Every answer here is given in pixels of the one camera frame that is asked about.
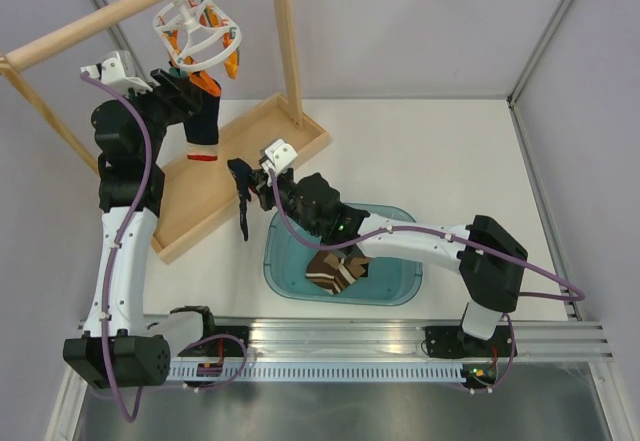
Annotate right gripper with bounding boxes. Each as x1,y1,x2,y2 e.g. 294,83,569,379
245,167,320,237

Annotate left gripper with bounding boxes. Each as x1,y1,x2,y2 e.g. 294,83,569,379
115,68,203,163

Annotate brown striped sock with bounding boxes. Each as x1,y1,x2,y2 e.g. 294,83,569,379
305,251,371,295

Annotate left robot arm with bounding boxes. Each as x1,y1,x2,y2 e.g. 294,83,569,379
63,69,219,390

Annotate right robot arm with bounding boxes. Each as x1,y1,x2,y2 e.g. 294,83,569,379
241,170,528,355

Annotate white round clip hanger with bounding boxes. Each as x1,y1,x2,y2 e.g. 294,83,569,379
152,0,242,73

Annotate orange clothes peg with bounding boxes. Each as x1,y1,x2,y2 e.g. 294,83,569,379
189,71,221,98

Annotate yellow-orange clothes peg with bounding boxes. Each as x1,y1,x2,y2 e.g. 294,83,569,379
224,49,239,79

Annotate teal plastic basin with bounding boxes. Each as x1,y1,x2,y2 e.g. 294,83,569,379
263,215,422,306

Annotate wooden hanging rack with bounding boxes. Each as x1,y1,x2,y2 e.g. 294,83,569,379
1,0,330,264

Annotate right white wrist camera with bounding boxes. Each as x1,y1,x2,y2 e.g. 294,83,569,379
259,139,297,175

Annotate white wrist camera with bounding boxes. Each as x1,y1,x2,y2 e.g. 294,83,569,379
80,50,152,97
259,139,297,175

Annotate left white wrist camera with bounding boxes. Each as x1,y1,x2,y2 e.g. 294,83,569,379
80,50,152,97

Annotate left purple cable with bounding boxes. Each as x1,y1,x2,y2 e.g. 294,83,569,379
82,73,151,423

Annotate purple cable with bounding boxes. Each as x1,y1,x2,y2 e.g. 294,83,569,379
267,168,586,303
82,73,151,423

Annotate white slotted cable duct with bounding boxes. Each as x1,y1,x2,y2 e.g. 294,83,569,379
167,362,466,383

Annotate aluminium mounting rail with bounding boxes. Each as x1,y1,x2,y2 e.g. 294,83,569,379
215,317,613,363

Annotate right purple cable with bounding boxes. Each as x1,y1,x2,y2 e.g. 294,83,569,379
267,168,586,303

